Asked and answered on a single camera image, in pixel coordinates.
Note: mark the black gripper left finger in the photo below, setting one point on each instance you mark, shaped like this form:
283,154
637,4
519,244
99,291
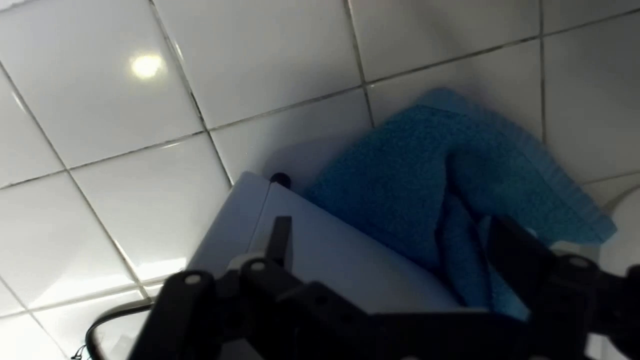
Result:
193,313

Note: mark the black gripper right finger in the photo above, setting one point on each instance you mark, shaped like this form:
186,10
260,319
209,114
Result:
572,313

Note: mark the red pot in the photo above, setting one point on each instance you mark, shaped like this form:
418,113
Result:
401,180

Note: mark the white toaster oven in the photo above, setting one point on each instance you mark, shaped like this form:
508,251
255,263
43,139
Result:
347,252

